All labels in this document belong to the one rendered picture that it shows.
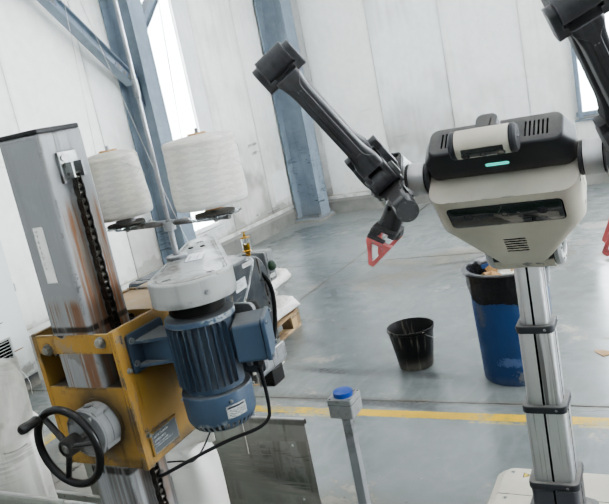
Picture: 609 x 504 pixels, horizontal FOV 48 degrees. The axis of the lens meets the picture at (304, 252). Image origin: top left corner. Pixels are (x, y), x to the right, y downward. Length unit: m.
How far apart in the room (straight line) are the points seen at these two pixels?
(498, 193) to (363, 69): 8.37
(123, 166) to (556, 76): 8.21
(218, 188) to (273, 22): 9.03
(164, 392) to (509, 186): 0.99
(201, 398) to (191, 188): 0.44
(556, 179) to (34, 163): 1.21
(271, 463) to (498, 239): 1.07
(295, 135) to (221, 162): 8.93
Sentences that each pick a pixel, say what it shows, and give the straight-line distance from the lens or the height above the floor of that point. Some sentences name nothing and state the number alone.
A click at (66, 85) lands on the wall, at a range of 7.22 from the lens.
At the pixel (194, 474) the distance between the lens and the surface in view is 2.11.
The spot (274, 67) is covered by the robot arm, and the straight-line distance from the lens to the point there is 1.63.
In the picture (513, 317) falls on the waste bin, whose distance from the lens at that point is 3.83.
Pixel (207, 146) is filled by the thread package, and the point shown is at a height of 1.66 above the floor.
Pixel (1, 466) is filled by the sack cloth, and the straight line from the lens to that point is 2.63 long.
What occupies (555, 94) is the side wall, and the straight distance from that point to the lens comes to 9.52.
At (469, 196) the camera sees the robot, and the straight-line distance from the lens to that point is 1.86.
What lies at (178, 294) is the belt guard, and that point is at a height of 1.40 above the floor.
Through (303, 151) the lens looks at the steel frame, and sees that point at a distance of 10.37.
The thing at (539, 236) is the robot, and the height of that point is 1.24.
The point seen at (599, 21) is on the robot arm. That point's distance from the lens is 1.42.
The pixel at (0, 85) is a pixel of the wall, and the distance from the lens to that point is 6.70.
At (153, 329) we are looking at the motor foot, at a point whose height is 1.30.
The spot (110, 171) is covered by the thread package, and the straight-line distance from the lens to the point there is 1.64.
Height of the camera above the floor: 1.71
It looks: 12 degrees down
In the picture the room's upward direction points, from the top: 11 degrees counter-clockwise
